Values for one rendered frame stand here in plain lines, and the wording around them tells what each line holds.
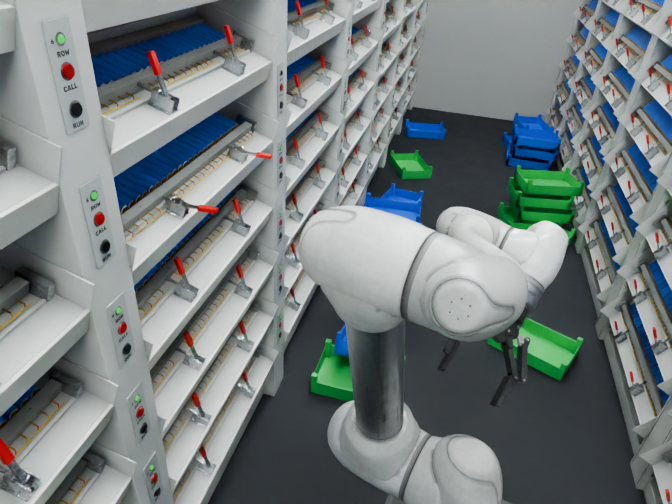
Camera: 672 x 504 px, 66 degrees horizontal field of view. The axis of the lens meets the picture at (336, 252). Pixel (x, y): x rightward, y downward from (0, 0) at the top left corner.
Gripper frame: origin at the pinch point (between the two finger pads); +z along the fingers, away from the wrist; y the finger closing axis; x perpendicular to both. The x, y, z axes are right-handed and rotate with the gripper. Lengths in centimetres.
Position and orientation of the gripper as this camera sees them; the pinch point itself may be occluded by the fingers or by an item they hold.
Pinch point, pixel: (469, 383)
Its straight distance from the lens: 116.2
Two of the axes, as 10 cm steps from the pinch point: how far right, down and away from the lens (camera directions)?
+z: -5.4, 8.0, -2.6
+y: 8.3, 5.6, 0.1
